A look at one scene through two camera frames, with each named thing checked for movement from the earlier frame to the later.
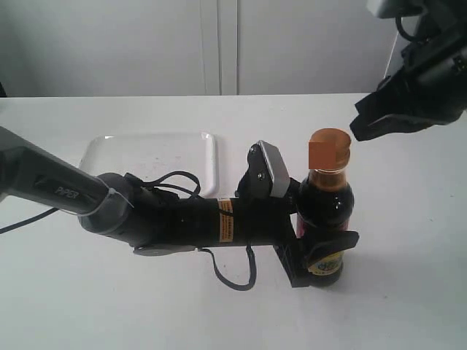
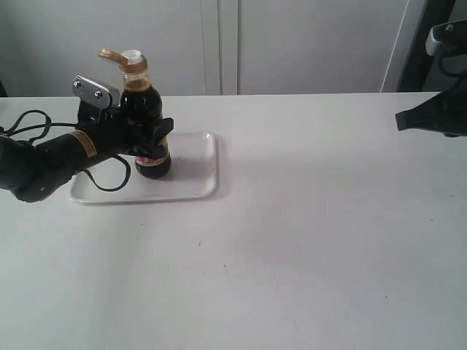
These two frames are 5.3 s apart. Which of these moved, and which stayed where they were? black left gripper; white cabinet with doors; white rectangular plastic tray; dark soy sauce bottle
Moved: black left gripper; dark soy sauce bottle
Stayed: white rectangular plastic tray; white cabinet with doors
